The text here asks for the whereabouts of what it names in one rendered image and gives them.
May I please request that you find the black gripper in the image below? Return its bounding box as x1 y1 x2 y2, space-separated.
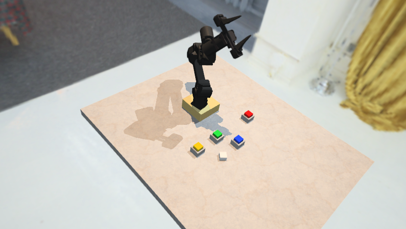
210 14 251 59

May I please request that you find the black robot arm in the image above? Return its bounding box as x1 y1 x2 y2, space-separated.
187 26 217 110

